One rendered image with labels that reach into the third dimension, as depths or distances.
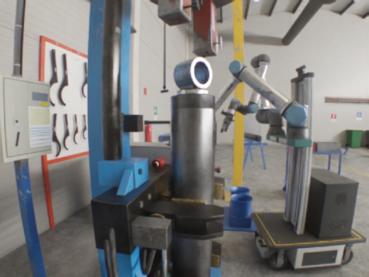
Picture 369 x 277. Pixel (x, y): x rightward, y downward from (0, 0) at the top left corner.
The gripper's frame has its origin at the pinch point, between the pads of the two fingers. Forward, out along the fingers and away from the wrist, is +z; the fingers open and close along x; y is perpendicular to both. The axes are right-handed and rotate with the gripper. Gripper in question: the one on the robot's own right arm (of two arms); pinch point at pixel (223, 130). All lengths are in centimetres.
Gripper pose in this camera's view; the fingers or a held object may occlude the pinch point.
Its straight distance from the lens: 205.2
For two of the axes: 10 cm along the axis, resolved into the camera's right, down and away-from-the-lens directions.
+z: -3.9, 9.2, -0.7
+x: -1.1, 0.3, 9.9
